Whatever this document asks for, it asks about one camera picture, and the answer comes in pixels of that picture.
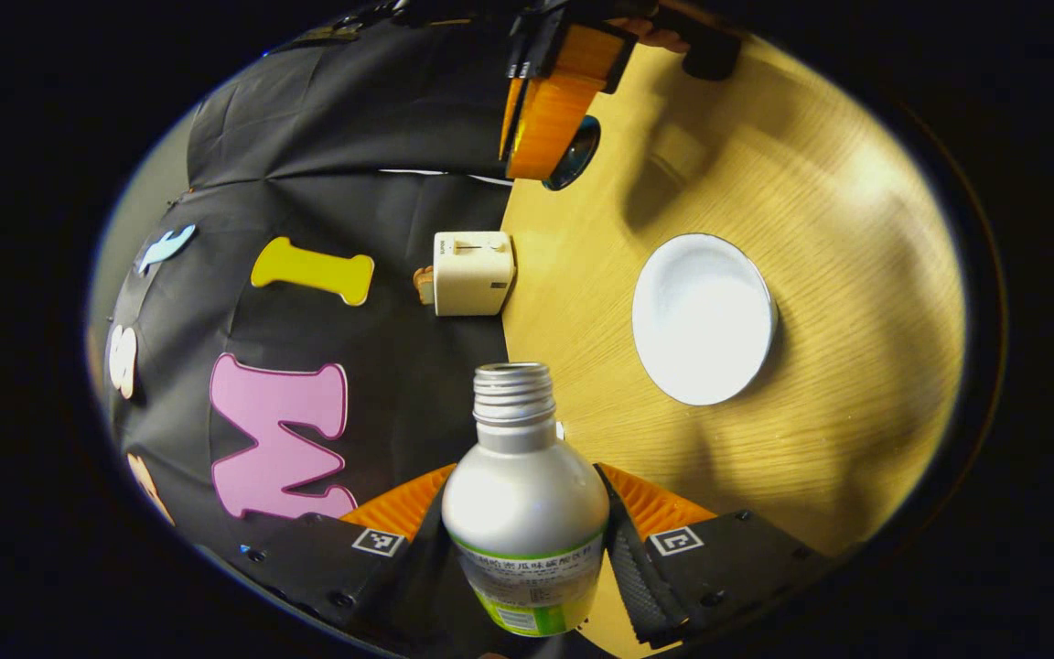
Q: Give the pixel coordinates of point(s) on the white toaster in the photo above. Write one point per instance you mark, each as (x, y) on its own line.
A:
(474, 273)

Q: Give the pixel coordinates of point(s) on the black backdrop cloth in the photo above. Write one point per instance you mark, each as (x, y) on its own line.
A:
(344, 229)

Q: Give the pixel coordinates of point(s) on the silver water bottle green label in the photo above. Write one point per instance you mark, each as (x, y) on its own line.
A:
(527, 513)

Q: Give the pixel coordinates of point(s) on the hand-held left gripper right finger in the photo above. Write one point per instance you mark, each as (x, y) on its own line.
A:
(637, 577)

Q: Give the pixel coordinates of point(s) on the toast slice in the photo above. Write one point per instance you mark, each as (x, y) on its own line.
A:
(424, 285)

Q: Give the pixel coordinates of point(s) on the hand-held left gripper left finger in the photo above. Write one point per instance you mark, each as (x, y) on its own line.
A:
(344, 567)

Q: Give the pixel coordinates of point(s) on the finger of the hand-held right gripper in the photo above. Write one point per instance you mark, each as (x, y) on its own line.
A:
(510, 114)
(556, 114)

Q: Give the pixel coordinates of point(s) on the teal teacup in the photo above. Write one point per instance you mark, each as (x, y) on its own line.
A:
(703, 320)

